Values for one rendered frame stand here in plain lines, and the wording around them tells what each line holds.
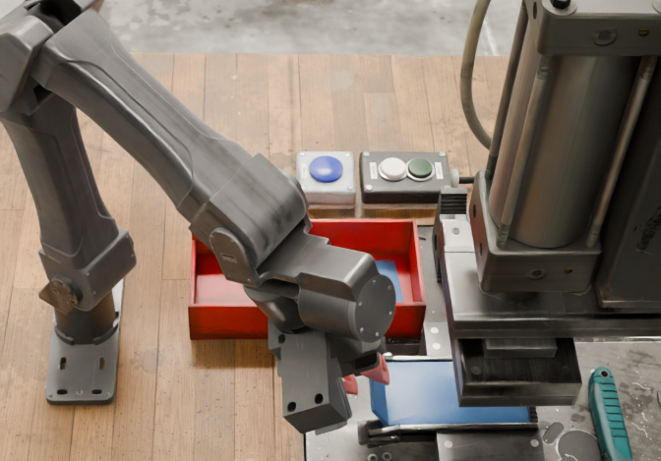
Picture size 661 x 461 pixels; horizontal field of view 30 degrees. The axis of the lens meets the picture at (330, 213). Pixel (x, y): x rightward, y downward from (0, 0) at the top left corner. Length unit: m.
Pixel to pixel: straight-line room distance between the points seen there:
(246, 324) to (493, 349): 0.36
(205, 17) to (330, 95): 1.53
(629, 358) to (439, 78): 0.47
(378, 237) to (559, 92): 0.58
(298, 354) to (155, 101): 0.24
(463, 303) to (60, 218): 0.39
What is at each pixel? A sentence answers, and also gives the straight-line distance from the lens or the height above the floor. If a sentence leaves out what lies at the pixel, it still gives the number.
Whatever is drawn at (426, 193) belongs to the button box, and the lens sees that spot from 1.45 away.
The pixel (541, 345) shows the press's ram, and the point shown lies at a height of 1.16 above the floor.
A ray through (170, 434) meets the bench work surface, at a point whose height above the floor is 0.90.
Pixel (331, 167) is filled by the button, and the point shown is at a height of 0.94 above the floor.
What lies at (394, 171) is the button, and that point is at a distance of 1.45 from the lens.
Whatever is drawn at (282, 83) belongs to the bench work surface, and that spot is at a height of 0.90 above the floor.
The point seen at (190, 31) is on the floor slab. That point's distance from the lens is 3.05.
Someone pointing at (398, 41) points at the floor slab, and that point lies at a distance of 3.05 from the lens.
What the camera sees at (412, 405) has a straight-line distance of 1.20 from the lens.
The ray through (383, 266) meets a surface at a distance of 1.39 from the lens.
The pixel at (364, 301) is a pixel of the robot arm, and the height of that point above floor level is 1.21.
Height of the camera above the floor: 2.00
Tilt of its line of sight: 49 degrees down
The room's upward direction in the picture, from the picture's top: 4 degrees clockwise
